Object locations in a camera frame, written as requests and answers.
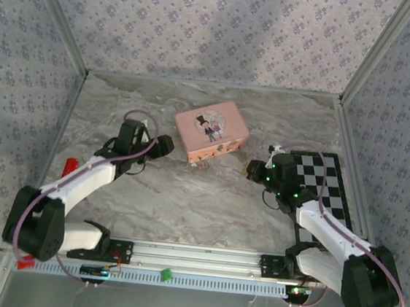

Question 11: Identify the pink tin box with cartoon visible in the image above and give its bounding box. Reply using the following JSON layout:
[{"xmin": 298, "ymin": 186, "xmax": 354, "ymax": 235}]
[{"xmin": 169, "ymin": 95, "xmax": 254, "ymax": 172}]

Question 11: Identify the black white checkerboard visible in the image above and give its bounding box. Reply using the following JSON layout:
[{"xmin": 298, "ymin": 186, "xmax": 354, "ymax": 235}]
[{"xmin": 278, "ymin": 148, "xmax": 363, "ymax": 256}]

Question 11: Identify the red plastic piece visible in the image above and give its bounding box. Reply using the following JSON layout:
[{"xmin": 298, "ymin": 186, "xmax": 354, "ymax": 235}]
[{"xmin": 62, "ymin": 156, "xmax": 81, "ymax": 180}]

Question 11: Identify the right circuit board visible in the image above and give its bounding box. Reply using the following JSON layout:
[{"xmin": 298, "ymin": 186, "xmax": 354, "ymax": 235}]
[{"xmin": 284, "ymin": 284, "xmax": 313, "ymax": 306}]

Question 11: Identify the circuit board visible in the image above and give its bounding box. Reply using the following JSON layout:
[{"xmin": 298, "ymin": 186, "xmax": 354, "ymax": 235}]
[
  {"xmin": 284, "ymin": 284, "xmax": 313, "ymax": 306},
  {"xmin": 79, "ymin": 263, "xmax": 110, "ymax": 286}
]

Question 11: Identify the green tag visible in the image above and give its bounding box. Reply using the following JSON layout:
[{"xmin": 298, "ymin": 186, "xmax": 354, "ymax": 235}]
[{"xmin": 159, "ymin": 267, "xmax": 174, "ymax": 284}]

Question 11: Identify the left circuit board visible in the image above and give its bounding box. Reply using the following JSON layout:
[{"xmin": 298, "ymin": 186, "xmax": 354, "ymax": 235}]
[{"xmin": 79, "ymin": 263, "xmax": 110, "ymax": 286}]

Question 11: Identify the red tag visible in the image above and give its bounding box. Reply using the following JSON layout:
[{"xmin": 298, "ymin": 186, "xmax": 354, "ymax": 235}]
[{"xmin": 16, "ymin": 254, "xmax": 36, "ymax": 272}]

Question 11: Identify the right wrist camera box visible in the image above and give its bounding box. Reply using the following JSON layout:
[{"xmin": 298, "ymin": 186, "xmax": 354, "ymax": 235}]
[{"xmin": 265, "ymin": 142, "xmax": 283, "ymax": 169}]

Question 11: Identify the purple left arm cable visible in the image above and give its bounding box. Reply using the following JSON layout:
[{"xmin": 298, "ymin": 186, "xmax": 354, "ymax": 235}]
[{"xmin": 11, "ymin": 97, "xmax": 161, "ymax": 293}]

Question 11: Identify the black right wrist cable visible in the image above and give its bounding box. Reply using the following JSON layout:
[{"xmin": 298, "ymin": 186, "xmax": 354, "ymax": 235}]
[{"xmin": 260, "ymin": 188, "xmax": 279, "ymax": 212}]

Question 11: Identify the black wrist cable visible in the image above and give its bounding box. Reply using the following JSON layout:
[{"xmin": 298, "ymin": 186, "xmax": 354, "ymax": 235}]
[
  {"xmin": 260, "ymin": 188, "xmax": 279, "ymax": 212},
  {"xmin": 123, "ymin": 158, "xmax": 150, "ymax": 178}
]

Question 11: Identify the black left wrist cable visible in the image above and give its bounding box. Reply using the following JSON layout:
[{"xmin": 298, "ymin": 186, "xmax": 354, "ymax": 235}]
[{"xmin": 123, "ymin": 158, "xmax": 150, "ymax": 178}]

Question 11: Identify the aluminium side rail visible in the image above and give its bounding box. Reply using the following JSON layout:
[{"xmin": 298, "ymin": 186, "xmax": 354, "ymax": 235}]
[
  {"xmin": 322, "ymin": 101, "xmax": 384, "ymax": 241},
  {"xmin": 13, "ymin": 66, "xmax": 88, "ymax": 199}
]

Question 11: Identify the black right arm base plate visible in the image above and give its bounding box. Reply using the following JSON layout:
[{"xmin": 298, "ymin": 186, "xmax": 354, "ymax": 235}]
[{"xmin": 258, "ymin": 253, "xmax": 312, "ymax": 282}]

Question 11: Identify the aluminium mounting rail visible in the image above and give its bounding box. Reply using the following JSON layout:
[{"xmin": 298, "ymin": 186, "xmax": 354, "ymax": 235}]
[{"xmin": 55, "ymin": 230, "xmax": 329, "ymax": 287}]

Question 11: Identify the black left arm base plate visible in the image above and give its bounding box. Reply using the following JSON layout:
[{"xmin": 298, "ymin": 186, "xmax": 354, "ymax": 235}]
[{"xmin": 65, "ymin": 234, "xmax": 135, "ymax": 265}]

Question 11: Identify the slotted grey cable duct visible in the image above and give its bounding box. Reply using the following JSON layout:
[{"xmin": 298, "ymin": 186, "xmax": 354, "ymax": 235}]
[{"xmin": 12, "ymin": 254, "xmax": 291, "ymax": 300}]

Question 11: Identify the red wire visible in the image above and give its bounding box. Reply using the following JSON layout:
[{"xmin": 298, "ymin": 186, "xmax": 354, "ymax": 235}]
[{"xmin": 106, "ymin": 251, "xmax": 125, "ymax": 274}]

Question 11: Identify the aluminium frame post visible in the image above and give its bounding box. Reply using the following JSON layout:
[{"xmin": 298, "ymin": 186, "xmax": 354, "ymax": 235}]
[
  {"xmin": 338, "ymin": 0, "xmax": 410, "ymax": 112},
  {"xmin": 18, "ymin": 0, "xmax": 97, "ymax": 76}
]

